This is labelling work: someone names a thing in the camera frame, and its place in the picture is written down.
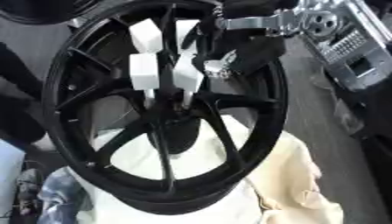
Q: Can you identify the white fabric sheet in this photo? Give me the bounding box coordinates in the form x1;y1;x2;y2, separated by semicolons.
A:
66;114;267;224

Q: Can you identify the black tire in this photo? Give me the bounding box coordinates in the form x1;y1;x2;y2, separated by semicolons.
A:
0;0;100;25

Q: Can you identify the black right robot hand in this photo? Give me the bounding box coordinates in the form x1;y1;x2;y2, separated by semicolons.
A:
190;0;299;81

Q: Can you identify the cream fabric bag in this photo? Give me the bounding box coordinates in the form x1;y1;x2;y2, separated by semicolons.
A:
243;130;347;224

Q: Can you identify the blue denim fabric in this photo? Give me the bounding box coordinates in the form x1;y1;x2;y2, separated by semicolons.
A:
35;166;95;224

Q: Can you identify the black spoked wheel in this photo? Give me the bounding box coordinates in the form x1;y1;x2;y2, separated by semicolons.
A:
41;0;291;216

